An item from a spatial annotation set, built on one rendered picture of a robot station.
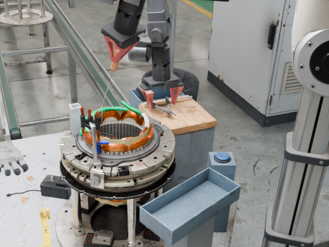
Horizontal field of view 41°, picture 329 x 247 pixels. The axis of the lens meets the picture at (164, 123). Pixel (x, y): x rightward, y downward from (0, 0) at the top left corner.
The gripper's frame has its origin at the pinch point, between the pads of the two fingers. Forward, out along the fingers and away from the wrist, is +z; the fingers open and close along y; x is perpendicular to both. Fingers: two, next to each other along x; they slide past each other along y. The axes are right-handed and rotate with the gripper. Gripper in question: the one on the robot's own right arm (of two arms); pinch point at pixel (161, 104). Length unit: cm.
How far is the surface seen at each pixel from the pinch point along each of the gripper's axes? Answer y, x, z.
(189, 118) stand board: -5.9, 7.7, 3.2
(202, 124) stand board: -8.6, 11.8, 3.9
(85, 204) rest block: 30.6, 7.6, 24.3
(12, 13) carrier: 15, -224, 16
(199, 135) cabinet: -7.7, 11.1, 8.1
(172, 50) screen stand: -44, -81, 12
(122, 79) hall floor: -79, -260, 98
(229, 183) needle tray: 0.0, 40.3, 5.9
